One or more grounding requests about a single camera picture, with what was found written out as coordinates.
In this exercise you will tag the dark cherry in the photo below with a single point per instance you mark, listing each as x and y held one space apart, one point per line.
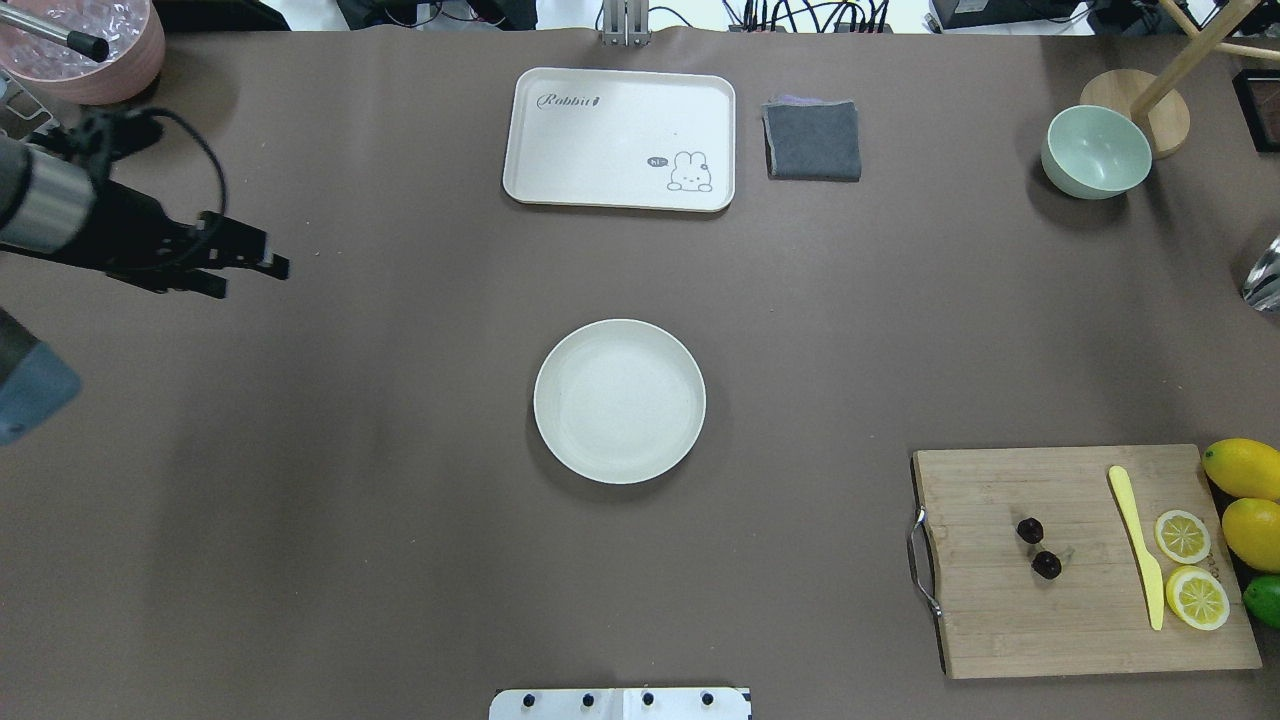
1046 565
1030 531

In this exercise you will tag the aluminium frame post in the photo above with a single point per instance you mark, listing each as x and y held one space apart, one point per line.
625 23

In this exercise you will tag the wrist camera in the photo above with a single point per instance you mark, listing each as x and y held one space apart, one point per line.
101 137

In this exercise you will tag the white cup rack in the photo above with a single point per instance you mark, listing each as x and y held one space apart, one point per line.
22 116

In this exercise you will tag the dark wooden box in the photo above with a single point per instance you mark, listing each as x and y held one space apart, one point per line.
1257 92

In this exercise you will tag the wooden cutting board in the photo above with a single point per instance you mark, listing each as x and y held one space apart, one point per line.
997 619

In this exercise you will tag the metal scoop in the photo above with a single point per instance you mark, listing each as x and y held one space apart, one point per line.
1260 289

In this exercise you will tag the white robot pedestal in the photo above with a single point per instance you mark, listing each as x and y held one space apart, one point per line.
693 702

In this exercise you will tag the yellow lemon near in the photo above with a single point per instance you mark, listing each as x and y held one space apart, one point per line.
1251 530

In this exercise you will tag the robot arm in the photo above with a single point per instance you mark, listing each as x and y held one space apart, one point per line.
55 211

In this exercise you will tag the yellow lemon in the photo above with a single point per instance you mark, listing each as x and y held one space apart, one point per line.
1243 468
1251 530

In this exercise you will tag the yellow lemon far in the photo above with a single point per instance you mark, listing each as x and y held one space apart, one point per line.
1243 468

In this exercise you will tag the grey folded cloth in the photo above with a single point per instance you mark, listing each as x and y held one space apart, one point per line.
812 140

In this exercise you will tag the dark cherry lower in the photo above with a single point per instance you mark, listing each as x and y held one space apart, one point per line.
1046 565

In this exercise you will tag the lemon slice lower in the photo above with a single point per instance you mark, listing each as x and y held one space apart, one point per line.
1197 598

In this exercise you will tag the white round plate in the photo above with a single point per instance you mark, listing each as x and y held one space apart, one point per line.
619 401

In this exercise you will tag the yellow plastic knife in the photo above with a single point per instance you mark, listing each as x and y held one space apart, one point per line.
1150 572

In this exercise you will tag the dark cherry upper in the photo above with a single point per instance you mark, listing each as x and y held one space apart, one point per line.
1030 531

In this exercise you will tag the lemon slice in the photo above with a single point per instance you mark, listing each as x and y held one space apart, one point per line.
1197 598
1182 537

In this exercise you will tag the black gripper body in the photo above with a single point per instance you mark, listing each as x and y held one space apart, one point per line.
128 228

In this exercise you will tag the pink bowl with ice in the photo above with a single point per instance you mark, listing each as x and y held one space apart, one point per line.
136 43

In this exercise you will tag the cream rabbit tray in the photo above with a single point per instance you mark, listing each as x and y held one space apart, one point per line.
622 139

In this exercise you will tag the mint green bowl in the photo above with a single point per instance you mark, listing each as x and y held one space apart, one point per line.
1094 153

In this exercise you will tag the green lime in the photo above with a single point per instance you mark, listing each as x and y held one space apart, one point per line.
1261 598

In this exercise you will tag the lemon slice upper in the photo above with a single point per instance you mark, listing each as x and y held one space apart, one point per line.
1182 537

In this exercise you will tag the wooden mug tree stand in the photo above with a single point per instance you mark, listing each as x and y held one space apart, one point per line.
1152 102

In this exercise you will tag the metal tool in bowl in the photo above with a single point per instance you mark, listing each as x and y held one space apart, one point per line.
94 48

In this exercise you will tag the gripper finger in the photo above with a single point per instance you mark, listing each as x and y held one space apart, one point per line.
190 280
228 244

